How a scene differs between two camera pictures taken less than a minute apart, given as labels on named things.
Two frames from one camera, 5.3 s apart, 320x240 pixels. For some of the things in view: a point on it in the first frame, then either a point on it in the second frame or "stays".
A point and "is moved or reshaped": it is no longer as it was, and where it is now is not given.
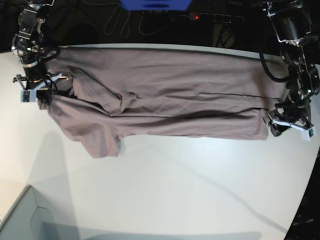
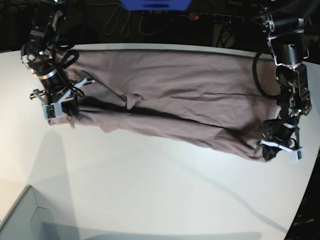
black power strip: x=195 y=16 stays
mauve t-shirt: x=114 y=93 is moved or reshaped
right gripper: x=292 y=114 -> x=279 y=136
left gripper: x=32 y=88 -> x=70 y=107
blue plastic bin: x=156 y=5 stays
